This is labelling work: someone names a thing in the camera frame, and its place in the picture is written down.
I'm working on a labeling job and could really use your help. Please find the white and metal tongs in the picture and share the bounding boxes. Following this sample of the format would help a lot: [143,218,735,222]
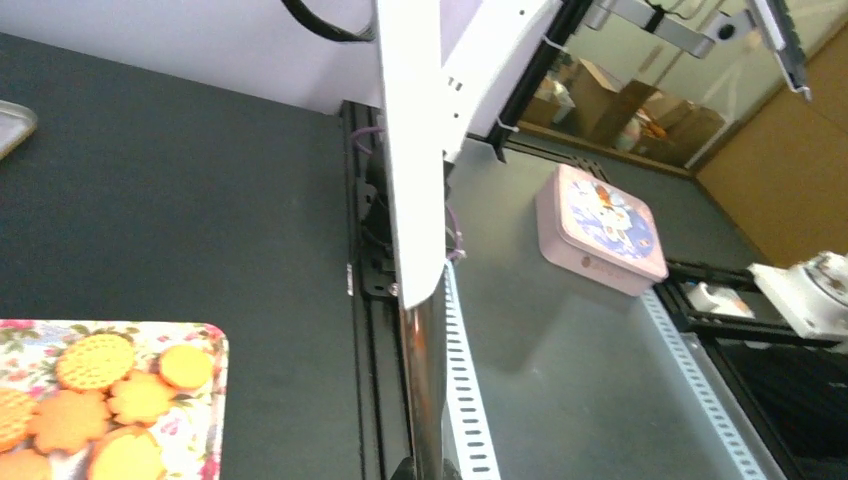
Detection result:
[374,1,446,479]

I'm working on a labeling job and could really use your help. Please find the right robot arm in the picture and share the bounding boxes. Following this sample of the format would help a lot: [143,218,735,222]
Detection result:
[374,1,554,309]

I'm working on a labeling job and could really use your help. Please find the pink cartoon tin box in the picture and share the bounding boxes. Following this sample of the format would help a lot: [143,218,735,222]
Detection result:
[535,165,668,297]

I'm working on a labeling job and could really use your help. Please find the floral serving tray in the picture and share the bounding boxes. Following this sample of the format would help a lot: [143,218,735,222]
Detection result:
[1,319,229,479]

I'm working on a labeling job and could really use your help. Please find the silver tin lid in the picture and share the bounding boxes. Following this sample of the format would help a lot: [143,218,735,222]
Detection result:
[0,100,38,159]

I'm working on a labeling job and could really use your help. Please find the white slotted cable duct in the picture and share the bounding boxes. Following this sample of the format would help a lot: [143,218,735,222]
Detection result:
[444,263,501,480]

